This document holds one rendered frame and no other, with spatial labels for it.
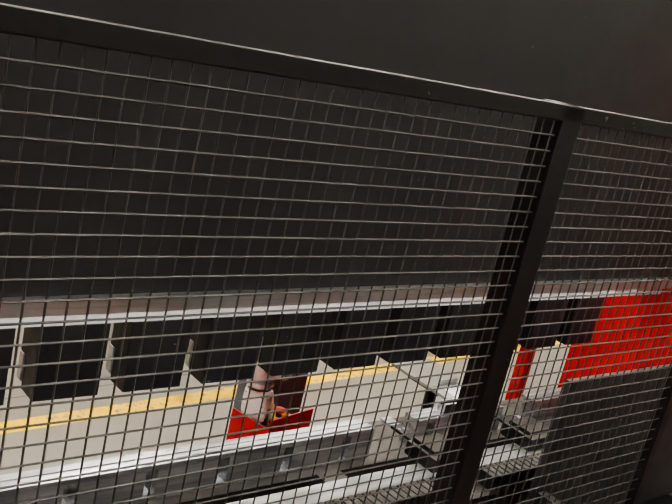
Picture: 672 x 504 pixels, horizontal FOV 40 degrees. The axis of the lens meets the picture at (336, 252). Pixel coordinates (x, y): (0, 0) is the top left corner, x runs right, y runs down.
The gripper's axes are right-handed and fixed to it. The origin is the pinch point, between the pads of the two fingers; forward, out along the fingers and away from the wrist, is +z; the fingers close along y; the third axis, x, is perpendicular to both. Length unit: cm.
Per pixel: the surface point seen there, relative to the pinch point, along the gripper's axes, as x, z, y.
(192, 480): 57, -14, -33
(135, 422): -68, 63, 132
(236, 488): 45, -10, -37
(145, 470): 71, -19, -31
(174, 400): -100, 62, 142
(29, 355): 100, -50, -25
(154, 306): 93, -68, -52
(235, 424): 4.9, -2.4, 3.3
